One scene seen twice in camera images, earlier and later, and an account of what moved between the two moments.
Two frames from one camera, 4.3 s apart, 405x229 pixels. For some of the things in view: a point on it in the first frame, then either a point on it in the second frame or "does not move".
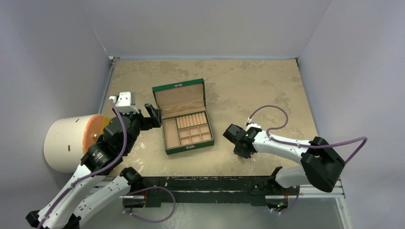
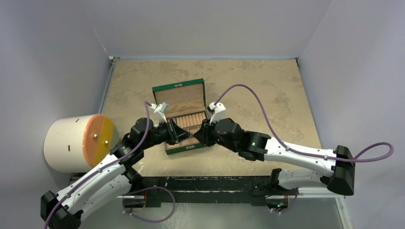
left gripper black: x=150 y=122 -> x=179 y=134
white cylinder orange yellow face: x=67 y=139 does not move
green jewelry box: x=185 y=124 does not move
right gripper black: x=239 y=149 -> x=204 y=134
